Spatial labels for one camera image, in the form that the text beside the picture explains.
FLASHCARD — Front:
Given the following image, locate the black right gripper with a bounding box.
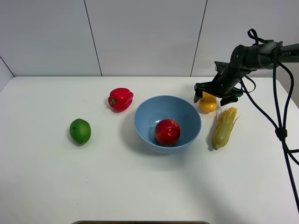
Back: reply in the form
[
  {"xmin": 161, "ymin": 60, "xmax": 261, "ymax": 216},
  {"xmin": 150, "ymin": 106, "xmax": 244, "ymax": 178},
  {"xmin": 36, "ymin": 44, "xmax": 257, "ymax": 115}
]
[{"xmin": 193, "ymin": 79, "xmax": 243, "ymax": 106}]

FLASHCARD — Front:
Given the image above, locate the blue plastic bowl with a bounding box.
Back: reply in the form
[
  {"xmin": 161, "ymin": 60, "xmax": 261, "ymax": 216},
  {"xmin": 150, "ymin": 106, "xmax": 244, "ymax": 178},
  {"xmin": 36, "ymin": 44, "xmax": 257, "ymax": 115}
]
[{"xmin": 134, "ymin": 95, "xmax": 201, "ymax": 154}]

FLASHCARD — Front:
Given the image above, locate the red yellow peach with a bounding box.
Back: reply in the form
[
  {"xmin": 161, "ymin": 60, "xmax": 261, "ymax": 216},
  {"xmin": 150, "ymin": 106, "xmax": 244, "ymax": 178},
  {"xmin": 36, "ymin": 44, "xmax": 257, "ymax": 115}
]
[{"xmin": 154, "ymin": 119, "xmax": 180, "ymax": 146}]

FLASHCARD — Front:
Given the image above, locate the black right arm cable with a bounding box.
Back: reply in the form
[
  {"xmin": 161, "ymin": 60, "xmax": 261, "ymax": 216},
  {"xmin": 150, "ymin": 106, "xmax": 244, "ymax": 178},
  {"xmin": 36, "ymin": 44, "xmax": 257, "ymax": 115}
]
[{"xmin": 239, "ymin": 28, "xmax": 299, "ymax": 213}]

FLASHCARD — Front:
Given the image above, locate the yellow mango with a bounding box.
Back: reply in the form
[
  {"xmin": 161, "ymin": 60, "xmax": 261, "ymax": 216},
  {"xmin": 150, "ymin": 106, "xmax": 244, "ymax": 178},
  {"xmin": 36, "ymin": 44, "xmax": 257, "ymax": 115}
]
[{"xmin": 199, "ymin": 92, "xmax": 217, "ymax": 112}]

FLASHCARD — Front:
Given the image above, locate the green husked corn cob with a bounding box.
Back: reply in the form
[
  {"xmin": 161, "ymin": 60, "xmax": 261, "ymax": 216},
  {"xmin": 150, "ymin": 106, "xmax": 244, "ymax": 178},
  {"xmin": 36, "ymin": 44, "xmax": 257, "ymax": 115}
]
[{"xmin": 212, "ymin": 107, "xmax": 238, "ymax": 150}]

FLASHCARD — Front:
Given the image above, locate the red bell pepper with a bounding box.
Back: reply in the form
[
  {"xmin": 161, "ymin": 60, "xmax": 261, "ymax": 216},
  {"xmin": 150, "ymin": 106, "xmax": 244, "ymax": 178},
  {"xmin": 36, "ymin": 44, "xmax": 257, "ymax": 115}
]
[{"xmin": 108, "ymin": 88, "xmax": 134, "ymax": 112}]

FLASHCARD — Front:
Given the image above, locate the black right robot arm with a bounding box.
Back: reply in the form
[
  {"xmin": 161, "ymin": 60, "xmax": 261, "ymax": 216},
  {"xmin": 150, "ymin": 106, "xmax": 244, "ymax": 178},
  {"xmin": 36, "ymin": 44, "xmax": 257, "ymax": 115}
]
[{"xmin": 194, "ymin": 42, "xmax": 299, "ymax": 106}]

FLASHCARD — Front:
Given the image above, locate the green lime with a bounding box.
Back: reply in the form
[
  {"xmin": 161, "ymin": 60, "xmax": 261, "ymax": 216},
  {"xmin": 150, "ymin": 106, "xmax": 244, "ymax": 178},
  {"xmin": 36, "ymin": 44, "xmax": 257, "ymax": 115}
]
[{"xmin": 69, "ymin": 119, "xmax": 91, "ymax": 146}]

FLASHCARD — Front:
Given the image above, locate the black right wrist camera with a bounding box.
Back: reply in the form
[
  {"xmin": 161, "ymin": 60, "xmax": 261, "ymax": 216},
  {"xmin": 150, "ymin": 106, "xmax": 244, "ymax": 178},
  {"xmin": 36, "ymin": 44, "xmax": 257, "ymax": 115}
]
[{"xmin": 214, "ymin": 61, "xmax": 229, "ymax": 74}]

